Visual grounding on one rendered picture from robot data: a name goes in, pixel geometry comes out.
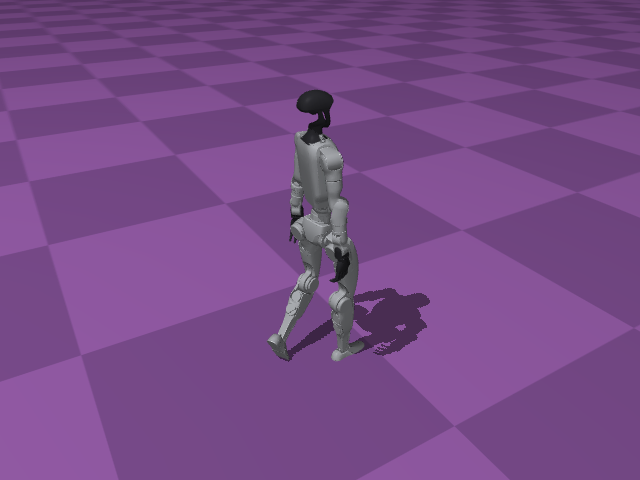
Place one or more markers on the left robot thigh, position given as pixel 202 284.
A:
pixel 311 257

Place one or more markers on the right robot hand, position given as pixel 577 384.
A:
pixel 342 265

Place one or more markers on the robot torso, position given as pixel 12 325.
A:
pixel 317 224

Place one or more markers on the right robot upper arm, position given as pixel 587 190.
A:
pixel 331 162

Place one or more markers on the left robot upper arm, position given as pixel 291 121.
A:
pixel 296 165

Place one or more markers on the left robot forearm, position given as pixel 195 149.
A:
pixel 297 195

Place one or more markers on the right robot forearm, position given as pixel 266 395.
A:
pixel 338 221

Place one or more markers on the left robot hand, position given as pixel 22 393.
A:
pixel 296 217

